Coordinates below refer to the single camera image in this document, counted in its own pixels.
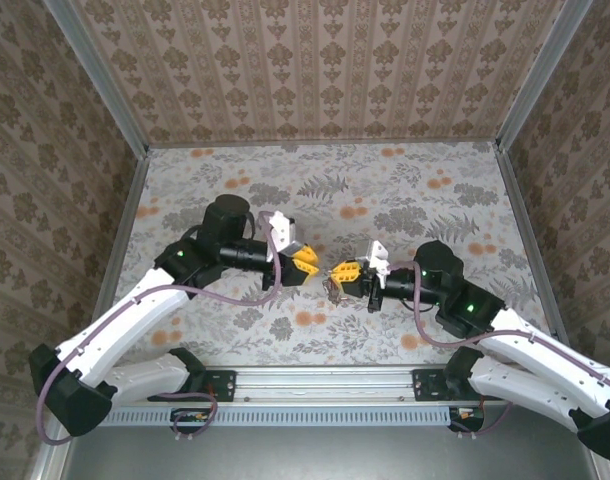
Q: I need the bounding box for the brown strap keyring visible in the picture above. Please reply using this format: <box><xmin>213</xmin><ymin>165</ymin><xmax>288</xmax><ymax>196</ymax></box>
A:
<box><xmin>320</xmin><ymin>269</ymin><xmax>352</xmax><ymax>305</ymax></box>

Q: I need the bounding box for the floral patterned table cover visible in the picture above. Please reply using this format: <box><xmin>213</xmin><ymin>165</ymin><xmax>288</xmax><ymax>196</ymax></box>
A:
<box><xmin>87</xmin><ymin>141</ymin><xmax>566</xmax><ymax>366</ymax></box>

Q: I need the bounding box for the grey metal panel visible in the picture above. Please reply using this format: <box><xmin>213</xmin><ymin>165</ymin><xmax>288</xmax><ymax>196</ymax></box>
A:
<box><xmin>64</xmin><ymin>404</ymin><xmax>606</xmax><ymax>480</ymax></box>

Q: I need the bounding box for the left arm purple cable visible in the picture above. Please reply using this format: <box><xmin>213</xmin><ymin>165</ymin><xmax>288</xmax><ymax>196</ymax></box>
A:
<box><xmin>36</xmin><ymin>210</ymin><xmax>282</xmax><ymax>446</ymax></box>

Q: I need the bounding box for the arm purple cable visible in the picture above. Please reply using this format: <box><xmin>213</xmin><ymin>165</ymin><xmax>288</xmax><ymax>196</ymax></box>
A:
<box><xmin>36</xmin><ymin>210</ymin><xmax>282</xmax><ymax>446</ymax></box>
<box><xmin>387</xmin><ymin>262</ymin><xmax>610</xmax><ymax>439</ymax></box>

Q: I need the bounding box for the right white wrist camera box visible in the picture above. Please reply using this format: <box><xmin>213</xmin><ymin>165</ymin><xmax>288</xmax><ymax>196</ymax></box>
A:
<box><xmin>365</xmin><ymin>239</ymin><xmax>392</xmax><ymax>290</ymax></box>

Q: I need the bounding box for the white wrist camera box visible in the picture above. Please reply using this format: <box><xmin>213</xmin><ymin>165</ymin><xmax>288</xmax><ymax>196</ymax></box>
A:
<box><xmin>365</xmin><ymin>239</ymin><xmax>392</xmax><ymax>290</ymax></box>
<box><xmin>265</xmin><ymin>210</ymin><xmax>300</xmax><ymax>257</ymax></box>

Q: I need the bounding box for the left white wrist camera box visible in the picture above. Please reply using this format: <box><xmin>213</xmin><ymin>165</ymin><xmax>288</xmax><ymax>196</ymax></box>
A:
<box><xmin>265</xmin><ymin>210</ymin><xmax>300</xmax><ymax>257</ymax></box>

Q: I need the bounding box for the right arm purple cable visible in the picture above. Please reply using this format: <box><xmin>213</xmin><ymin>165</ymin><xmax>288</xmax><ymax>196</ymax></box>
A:
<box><xmin>387</xmin><ymin>262</ymin><xmax>610</xmax><ymax>439</ymax></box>

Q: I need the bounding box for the aluminium table side rail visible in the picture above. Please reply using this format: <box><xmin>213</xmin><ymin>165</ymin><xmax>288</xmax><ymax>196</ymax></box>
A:
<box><xmin>494</xmin><ymin>147</ymin><xmax>569</xmax><ymax>346</ymax></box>
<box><xmin>92</xmin><ymin>149</ymin><xmax>151</xmax><ymax>321</ymax></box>

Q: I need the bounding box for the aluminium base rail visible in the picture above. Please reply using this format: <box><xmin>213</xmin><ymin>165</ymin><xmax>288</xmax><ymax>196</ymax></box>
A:
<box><xmin>112</xmin><ymin>364</ymin><xmax>491</xmax><ymax>407</ymax></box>

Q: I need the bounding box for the aluminium table end rail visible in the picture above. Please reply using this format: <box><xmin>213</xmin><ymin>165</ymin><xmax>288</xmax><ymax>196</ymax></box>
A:
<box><xmin>145</xmin><ymin>135</ymin><xmax>501</xmax><ymax>149</ymax></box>

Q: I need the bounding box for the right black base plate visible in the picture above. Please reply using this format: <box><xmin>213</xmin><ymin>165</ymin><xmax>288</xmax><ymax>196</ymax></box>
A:
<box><xmin>412</xmin><ymin>368</ymin><xmax>506</xmax><ymax>403</ymax></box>

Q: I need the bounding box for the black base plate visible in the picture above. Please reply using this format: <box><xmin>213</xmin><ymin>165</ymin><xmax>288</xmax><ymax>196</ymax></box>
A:
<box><xmin>146</xmin><ymin>368</ymin><xmax>237</xmax><ymax>403</ymax></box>
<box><xmin>412</xmin><ymin>368</ymin><xmax>506</xmax><ymax>403</ymax></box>

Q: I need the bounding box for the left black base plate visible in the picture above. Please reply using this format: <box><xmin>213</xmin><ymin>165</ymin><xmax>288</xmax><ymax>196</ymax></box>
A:
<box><xmin>146</xmin><ymin>368</ymin><xmax>237</xmax><ymax>403</ymax></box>

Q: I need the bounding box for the grey slotted cable duct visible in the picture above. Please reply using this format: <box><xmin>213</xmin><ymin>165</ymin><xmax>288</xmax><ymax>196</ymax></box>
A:
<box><xmin>104</xmin><ymin>405</ymin><xmax>454</xmax><ymax>427</ymax></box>

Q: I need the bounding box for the aluminium frame post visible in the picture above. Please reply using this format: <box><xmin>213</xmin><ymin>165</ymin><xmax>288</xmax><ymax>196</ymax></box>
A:
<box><xmin>42</xmin><ymin>0</ymin><xmax>151</xmax><ymax>159</ymax></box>
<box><xmin>494</xmin><ymin>0</ymin><xmax>594</xmax><ymax>151</ymax></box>

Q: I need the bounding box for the aluminium panel frame bar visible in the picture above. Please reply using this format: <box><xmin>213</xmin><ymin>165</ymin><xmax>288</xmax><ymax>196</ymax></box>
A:
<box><xmin>32</xmin><ymin>432</ymin><xmax>75</xmax><ymax>480</ymax></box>

